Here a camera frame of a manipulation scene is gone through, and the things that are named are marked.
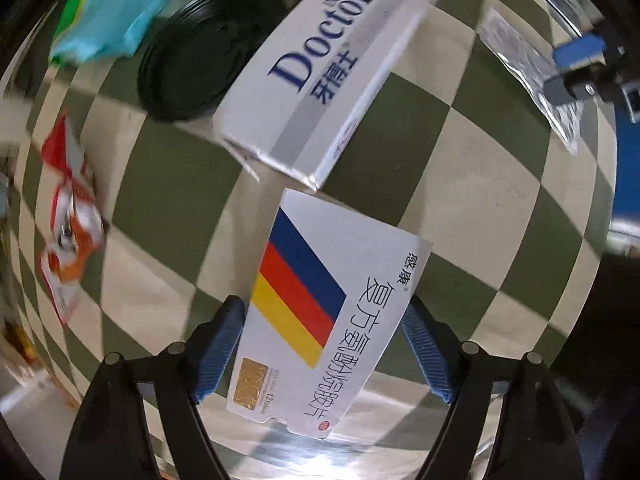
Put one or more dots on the striped white medicine box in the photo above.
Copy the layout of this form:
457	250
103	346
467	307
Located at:
320	310

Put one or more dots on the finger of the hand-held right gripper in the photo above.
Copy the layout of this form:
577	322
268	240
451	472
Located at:
575	90
580	52

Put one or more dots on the green plastic packet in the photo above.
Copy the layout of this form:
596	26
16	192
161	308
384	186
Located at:
72	7

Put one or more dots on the silver foil packet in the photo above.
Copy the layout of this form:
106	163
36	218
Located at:
520	55

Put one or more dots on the green white checkered tablecloth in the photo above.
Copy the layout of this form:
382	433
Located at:
175	170

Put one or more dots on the red orange snack wrapper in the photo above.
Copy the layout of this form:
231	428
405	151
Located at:
70	220

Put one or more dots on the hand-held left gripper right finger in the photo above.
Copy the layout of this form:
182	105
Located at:
425	350

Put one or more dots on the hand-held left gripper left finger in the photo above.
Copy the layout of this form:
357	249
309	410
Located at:
220	350

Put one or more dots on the long white toothpaste box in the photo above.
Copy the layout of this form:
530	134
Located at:
320	60

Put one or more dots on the black round plastic lid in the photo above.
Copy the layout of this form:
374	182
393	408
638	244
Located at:
190	60

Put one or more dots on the blue seat cushion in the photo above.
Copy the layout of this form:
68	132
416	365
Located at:
627	185

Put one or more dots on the light blue packet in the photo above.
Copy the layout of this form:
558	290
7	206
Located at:
110	20

